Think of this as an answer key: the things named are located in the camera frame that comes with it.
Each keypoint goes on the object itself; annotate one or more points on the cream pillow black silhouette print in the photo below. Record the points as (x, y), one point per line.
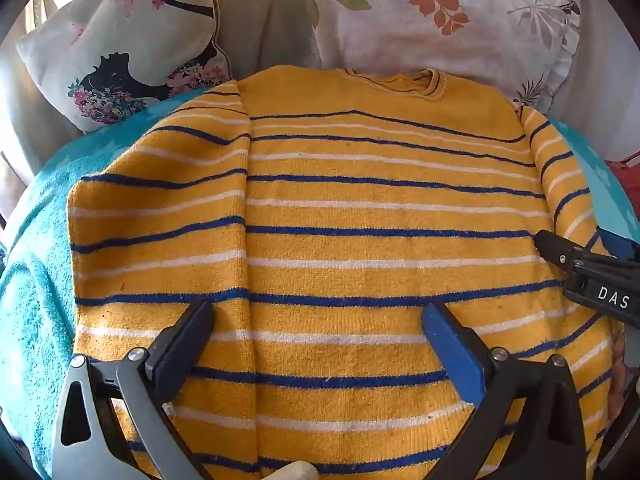
(115, 25)

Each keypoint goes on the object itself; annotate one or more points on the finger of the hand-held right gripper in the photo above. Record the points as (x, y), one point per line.
(560, 250)
(620, 245)

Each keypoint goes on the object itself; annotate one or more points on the red object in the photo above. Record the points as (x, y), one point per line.
(625, 167)

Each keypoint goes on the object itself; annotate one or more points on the teal fleece blanket orange star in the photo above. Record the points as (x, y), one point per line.
(35, 285)

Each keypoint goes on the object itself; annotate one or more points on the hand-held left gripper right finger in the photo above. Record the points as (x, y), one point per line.
(452, 350)

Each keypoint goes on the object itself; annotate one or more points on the white pillow leaf print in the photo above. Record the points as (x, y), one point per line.
(400, 35)

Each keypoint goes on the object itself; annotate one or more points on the cream rounded object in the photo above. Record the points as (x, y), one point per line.
(296, 472)

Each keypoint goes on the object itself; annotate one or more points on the yellow striped knit sweater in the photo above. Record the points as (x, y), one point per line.
(375, 210)

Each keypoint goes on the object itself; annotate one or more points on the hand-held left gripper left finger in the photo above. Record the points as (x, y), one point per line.
(186, 342)

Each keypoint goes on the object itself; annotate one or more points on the beige sofa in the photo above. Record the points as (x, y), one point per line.
(260, 20)

